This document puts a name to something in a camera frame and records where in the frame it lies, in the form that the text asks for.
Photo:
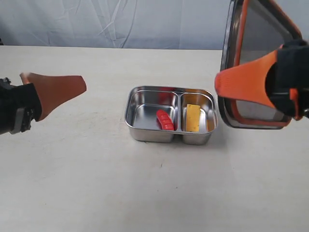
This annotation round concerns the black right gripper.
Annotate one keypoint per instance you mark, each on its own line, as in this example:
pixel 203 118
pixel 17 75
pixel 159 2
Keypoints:
pixel 278 80

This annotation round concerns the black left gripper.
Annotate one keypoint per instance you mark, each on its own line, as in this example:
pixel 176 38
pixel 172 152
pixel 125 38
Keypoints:
pixel 35 99

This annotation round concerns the dark transparent box lid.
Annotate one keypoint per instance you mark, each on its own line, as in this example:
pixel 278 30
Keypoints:
pixel 254 28

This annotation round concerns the yellow toy cheese slice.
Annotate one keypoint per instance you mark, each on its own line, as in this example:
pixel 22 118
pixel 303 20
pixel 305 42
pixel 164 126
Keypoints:
pixel 192 118

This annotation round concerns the red toy sausage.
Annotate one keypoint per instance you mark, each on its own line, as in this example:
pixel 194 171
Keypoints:
pixel 164 120

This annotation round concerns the stainless steel lunch box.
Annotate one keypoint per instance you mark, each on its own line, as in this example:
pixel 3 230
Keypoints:
pixel 144 101

